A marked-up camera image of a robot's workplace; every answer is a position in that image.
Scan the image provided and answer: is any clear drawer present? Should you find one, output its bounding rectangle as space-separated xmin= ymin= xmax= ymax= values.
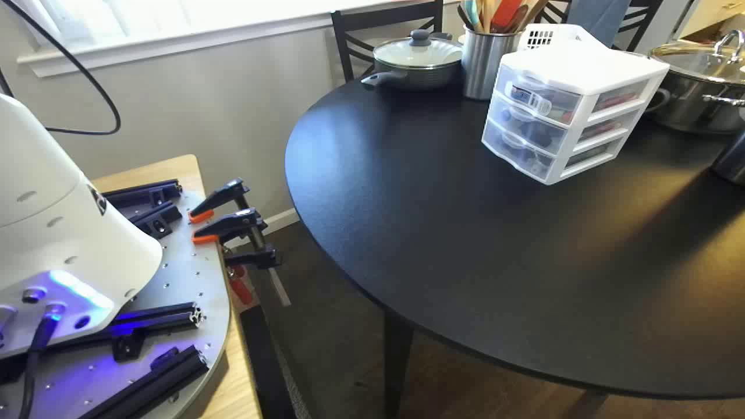
xmin=481 ymin=124 xmax=552 ymax=179
xmin=491 ymin=97 xmax=570 ymax=150
xmin=495 ymin=68 xmax=580 ymax=124

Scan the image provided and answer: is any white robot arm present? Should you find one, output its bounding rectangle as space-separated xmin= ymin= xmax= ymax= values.
xmin=0 ymin=96 xmax=163 ymax=358

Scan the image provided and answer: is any clear bottom drawer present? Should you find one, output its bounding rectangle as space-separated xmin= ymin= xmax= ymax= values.
xmin=481 ymin=124 xmax=552 ymax=179

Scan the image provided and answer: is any clear top drawer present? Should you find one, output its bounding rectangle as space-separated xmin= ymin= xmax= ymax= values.
xmin=495 ymin=68 xmax=580 ymax=124

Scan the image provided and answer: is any white plastic drawer unit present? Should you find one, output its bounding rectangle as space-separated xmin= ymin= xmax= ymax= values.
xmin=481 ymin=24 xmax=669 ymax=185

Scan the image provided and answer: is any black orange bar clamp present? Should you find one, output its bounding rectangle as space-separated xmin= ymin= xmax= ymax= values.
xmin=189 ymin=179 xmax=248 ymax=224

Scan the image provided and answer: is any grey frying pan with lid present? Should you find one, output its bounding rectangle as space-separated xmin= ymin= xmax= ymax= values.
xmin=360 ymin=31 xmax=464 ymax=90

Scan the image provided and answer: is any metal utensil holder cup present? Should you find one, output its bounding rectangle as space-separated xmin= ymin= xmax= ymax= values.
xmin=461 ymin=31 xmax=516 ymax=100

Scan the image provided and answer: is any black wooden chair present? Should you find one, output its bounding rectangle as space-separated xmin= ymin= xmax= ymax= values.
xmin=330 ymin=0 xmax=443 ymax=81

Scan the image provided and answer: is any round black table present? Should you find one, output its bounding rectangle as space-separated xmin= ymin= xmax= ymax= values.
xmin=285 ymin=84 xmax=745 ymax=401

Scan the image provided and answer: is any grey round robot base plate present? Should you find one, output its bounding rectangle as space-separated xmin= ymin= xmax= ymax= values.
xmin=2 ymin=179 xmax=207 ymax=419

